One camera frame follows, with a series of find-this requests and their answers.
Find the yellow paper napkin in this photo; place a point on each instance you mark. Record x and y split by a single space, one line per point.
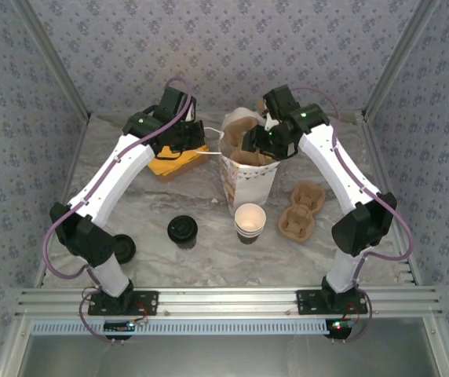
173 165
197 159

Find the cartoon animal paper bag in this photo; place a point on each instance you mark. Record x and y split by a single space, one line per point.
252 188

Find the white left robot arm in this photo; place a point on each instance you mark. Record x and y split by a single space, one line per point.
110 176

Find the green drinking straw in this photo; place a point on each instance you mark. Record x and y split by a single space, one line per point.
254 106

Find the small circuit board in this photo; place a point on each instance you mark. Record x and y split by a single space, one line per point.
116 326
338 326

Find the aluminium back rail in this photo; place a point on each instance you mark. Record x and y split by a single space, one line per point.
106 113

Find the aluminium side rail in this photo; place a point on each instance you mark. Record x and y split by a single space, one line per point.
385 176

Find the aluminium frame post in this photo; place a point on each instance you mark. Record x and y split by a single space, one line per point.
53 59
397 59

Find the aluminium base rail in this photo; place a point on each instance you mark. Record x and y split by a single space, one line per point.
228 302

